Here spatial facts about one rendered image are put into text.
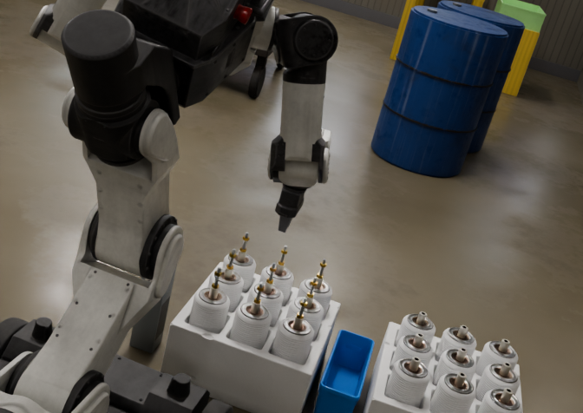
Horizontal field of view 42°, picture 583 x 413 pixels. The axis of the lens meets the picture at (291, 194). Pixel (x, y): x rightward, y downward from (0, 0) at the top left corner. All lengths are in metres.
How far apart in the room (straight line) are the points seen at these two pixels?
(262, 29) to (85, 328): 0.69
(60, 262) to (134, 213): 1.07
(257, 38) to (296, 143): 0.23
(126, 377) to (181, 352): 0.28
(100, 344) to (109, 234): 0.22
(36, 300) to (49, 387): 0.85
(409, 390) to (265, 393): 0.37
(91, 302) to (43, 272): 0.90
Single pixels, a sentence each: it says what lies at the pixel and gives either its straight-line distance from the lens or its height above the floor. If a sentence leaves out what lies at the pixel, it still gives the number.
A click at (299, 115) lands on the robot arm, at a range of 1.56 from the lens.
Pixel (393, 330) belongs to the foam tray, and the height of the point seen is 0.18.
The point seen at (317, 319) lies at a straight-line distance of 2.07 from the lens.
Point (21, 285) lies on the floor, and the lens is 2.42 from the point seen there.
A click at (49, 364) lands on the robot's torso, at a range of 1.56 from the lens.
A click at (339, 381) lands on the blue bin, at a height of 0.00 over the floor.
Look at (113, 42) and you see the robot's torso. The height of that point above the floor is 1.01.
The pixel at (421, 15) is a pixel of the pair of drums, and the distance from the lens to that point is 3.98.
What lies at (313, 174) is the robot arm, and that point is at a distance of 1.63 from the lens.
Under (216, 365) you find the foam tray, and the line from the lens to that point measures 2.03.
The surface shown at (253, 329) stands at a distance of 1.98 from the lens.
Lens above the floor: 1.32
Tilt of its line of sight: 23 degrees down
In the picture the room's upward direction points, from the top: 15 degrees clockwise
